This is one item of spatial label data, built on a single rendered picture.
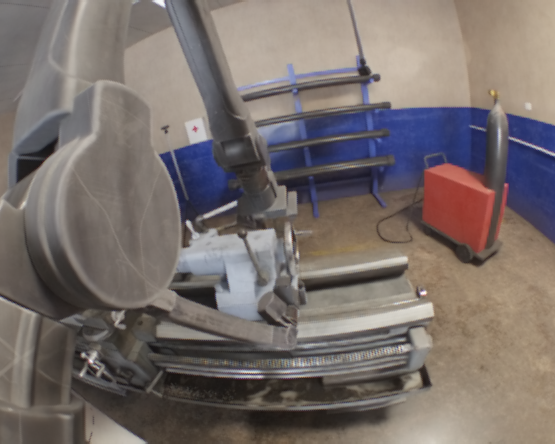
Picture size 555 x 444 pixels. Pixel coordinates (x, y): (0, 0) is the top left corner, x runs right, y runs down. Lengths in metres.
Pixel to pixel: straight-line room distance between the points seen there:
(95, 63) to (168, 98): 4.24
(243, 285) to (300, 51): 3.44
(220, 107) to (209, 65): 0.07
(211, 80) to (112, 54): 0.23
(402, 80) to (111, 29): 4.12
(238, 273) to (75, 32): 0.97
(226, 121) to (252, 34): 3.69
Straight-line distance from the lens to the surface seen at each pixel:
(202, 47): 0.37
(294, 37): 3.99
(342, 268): 1.28
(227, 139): 0.41
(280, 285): 0.70
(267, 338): 0.65
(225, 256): 1.01
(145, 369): 1.39
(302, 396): 1.36
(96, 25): 0.17
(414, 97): 4.27
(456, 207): 2.71
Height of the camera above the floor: 1.64
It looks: 26 degrees down
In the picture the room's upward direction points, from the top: 13 degrees counter-clockwise
